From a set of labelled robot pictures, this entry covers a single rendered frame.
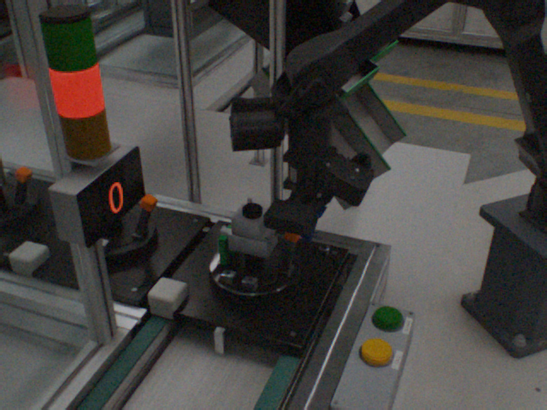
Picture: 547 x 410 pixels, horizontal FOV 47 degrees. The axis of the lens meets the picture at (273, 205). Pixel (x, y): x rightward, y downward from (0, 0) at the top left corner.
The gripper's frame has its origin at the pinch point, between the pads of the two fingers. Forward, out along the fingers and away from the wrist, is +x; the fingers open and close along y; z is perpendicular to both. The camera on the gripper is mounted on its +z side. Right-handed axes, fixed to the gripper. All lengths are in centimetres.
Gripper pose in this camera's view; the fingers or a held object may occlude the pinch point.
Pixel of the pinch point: (308, 220)
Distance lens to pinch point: 88.9
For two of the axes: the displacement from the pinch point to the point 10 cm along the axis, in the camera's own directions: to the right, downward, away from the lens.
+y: 3.7, -5.1, 7.8
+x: 0.1, 8.4, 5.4
